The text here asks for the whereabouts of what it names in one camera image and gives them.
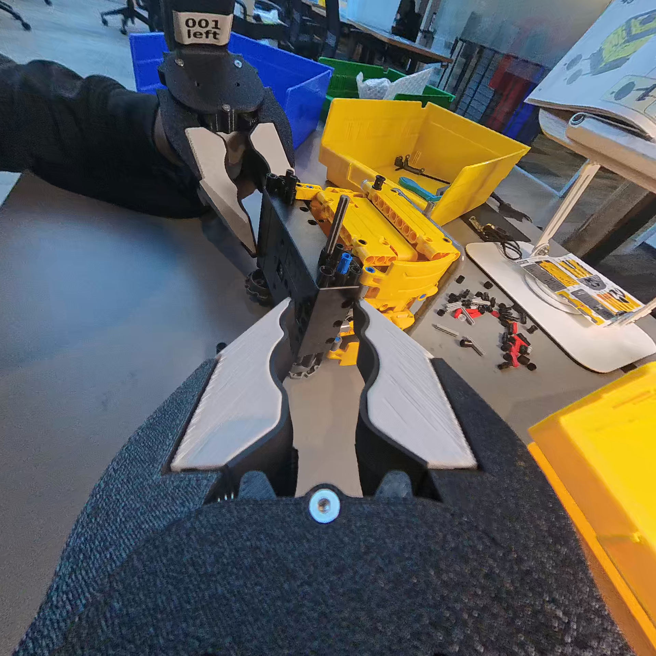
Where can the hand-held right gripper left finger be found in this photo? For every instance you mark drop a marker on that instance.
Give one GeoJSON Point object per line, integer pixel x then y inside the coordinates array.
{"type": "Point", "coordinates": [231, 410]}

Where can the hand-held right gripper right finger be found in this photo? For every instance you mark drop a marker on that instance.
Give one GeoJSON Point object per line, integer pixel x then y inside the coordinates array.
{"type": "Point", "coordinates": [420, 410]}

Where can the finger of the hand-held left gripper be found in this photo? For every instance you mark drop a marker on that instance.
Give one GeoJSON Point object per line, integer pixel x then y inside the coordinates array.
{"type": "Point", "coordinates": [220, 174]}
{"type": "Point", "coordinates": [272, 149]}

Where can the grey metal axle rod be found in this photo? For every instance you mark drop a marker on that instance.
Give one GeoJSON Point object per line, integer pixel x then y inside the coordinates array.
{"type": "Point", "coordinates": [336, 226]}

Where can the small red black parts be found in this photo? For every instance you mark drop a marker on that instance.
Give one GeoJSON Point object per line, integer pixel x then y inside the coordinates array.
{"type": "Point", "coordinates": [502, 328]}

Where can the yellow toy block robot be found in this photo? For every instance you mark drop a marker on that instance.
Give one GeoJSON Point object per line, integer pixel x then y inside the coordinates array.
{"type": "Point", "coordinates": [410, 256]}

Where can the person's left forearm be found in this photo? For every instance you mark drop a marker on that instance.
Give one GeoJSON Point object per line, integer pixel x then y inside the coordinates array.
{"type": "Point", "coordinates": [82, 133]}

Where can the grey desk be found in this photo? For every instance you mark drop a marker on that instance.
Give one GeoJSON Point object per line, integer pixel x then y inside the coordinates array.
{"type": "Point", "coordinates": [103, 328]}

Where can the blue plastic bin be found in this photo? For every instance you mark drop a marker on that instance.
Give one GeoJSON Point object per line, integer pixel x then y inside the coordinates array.
{"type": "Point", "coordinates": [297, 87]}

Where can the yellow plastic bin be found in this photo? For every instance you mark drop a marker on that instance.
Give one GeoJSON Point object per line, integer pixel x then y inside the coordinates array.
{"type": "Point", "coordinates": [605, 482]}
{"type": "Point", "coordinates": [359, 133]}

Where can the black office chair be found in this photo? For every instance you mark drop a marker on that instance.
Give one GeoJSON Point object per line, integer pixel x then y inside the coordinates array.
{"type": "Point", "coordinates": [128, 12]}

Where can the green plastic bin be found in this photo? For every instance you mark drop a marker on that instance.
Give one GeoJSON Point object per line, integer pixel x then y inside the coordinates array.
{"type": "Point", "coordinates": [349, 77]}

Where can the white plastic bag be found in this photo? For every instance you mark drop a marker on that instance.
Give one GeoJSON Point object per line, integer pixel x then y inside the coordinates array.
{"type": "Point", "coordinates": [395, 84]}

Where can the grey-green tool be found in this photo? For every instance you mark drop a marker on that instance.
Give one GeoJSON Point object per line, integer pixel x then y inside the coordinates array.
{"type": "Point", "coordinates": [422, 190]}

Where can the dark background table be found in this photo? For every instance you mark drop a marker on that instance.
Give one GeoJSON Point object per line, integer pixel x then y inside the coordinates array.
{"type": "Point", "coordinates": [400, 41]}

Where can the black flat mat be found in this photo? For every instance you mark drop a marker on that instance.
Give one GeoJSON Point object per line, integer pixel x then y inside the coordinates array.
{"type": "Point", "coordinates": [482, 228]}

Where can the yellow grey sticker sheet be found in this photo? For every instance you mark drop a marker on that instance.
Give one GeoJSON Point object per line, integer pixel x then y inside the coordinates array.
{"type": "Point", "coordinates": [579, 287]}

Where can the white stand pole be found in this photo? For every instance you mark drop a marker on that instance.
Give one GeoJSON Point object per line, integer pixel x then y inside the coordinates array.
{"type": "Point", "coordinates": [564, 210]}
{"type": "Point", "coordinates": [630, 313]}

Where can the open instruction booklet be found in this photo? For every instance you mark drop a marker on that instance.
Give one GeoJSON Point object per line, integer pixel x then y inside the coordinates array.
{"type": "Point", "coordinates": [615, 51]}

